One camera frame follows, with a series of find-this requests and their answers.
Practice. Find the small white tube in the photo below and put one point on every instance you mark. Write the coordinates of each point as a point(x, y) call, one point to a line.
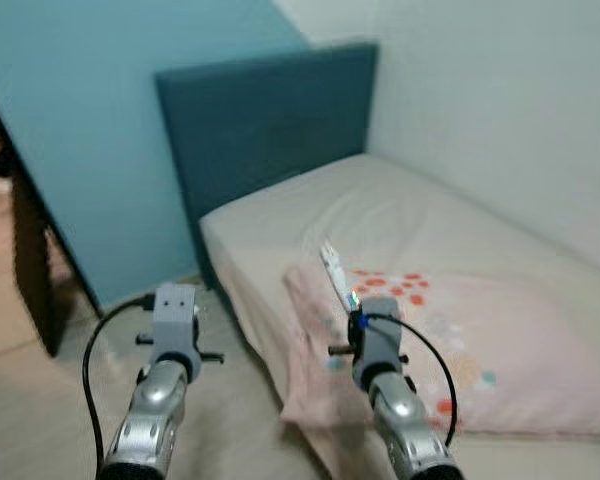
point(335, 275)

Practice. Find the pink dotted pillow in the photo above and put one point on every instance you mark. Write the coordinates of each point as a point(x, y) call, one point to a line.
point(540, 340)

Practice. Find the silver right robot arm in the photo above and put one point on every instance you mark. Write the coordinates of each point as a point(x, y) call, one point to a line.
point(405, 420)

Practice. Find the beige sheeted mattress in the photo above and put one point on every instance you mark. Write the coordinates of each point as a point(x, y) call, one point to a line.
point(430, 220)

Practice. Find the teal upholstered headboard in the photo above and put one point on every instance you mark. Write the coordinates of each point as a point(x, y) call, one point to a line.
point(270, 120)

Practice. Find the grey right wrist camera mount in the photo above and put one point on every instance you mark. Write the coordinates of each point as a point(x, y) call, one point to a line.
point(380, 340)

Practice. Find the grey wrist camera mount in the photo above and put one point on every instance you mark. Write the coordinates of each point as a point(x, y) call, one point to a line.
point(175, 320)
point(380, 340)

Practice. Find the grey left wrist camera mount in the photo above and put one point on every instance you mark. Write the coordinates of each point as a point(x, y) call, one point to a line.
point(175, 320)

